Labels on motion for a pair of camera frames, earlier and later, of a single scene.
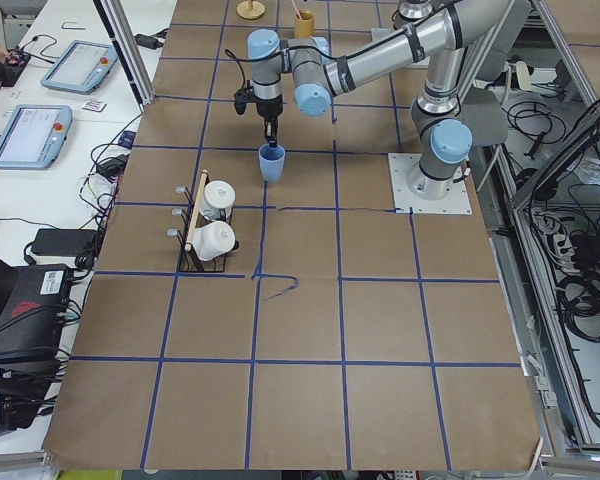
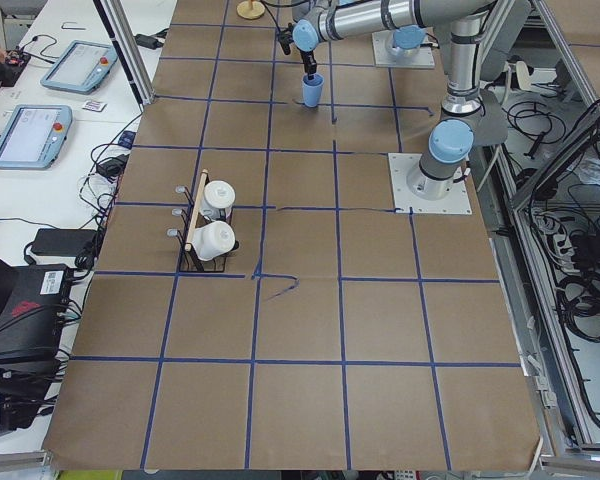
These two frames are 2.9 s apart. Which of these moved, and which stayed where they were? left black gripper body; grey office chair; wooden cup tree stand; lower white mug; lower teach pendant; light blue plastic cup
Moved: left black gripper body; light blue plastic cup
Stayed: lower white mug; lower teach pendant; grey office chair; wooden cup tree stand
